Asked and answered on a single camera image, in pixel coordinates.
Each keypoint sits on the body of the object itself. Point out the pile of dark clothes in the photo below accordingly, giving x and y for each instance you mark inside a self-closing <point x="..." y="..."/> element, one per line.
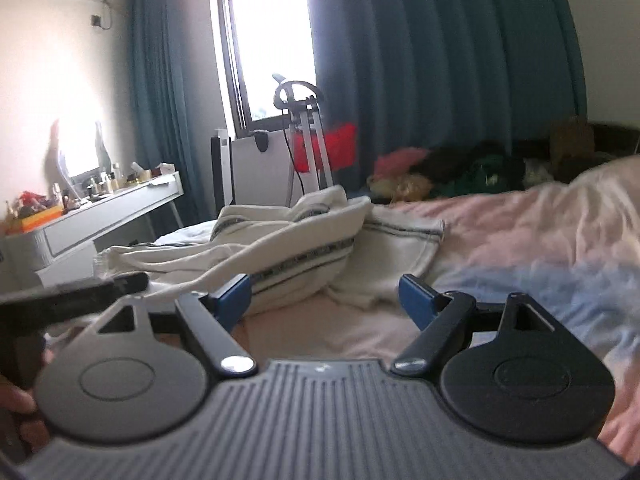
<point x="564" y="153"/>

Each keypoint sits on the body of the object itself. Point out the person's left hand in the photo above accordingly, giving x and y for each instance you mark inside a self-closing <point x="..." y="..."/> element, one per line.
<point x="18" y="399"/>

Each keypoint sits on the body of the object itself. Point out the round vanity mirror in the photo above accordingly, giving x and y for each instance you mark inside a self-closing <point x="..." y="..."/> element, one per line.
<point x="79" y="150"/>

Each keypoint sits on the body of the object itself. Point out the pink garment in pile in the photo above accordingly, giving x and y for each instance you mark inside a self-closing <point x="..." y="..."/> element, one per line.
<point x="398" y="163"/>

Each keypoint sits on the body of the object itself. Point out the cosmetics clutter on table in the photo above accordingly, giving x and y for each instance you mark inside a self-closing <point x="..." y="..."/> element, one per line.
<point x="31" y="210"/>

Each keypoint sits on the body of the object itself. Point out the red cloth on stand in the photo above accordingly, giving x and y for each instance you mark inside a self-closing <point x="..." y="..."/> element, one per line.
<point x="341" y="147"/>

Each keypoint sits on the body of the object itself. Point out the silver garment steamer stand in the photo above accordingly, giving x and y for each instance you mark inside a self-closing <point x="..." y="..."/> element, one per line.
<point x="301" y="101"/>

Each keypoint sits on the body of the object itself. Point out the teal curtain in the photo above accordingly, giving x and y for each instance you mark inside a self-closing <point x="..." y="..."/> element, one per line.
<point x="158" y="92"/>
<point x="444" y="72"/>

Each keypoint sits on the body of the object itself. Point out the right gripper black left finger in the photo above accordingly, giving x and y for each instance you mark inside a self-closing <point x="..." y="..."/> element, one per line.
<point x="140" y="371"/>

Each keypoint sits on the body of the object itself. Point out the cream zip-up jacket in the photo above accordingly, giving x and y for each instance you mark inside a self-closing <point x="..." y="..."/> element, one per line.
<point x="353" y="250"/>

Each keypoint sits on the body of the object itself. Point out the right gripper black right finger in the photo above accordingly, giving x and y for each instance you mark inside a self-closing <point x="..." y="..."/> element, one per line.
<point x="510" y="370"/>

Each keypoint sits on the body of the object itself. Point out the teal curtain right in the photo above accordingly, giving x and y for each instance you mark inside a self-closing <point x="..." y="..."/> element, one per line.
<point x="444" y="72"/>

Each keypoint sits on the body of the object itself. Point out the white dressing table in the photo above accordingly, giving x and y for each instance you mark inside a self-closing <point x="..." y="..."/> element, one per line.
<point x="63" y="249"/>

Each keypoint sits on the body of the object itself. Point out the teal curtain left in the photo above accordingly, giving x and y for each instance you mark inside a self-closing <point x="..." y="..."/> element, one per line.
<point x="158" y="92"/>

